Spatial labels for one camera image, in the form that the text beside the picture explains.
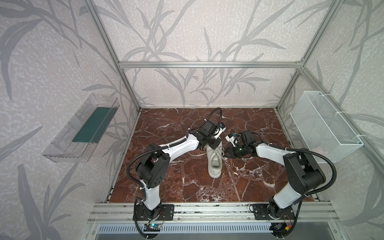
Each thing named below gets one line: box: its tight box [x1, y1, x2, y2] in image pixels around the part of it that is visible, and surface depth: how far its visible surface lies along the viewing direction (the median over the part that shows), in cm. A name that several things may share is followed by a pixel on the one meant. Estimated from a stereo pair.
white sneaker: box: [206, 141, 225, 179], surface depth 86 cm
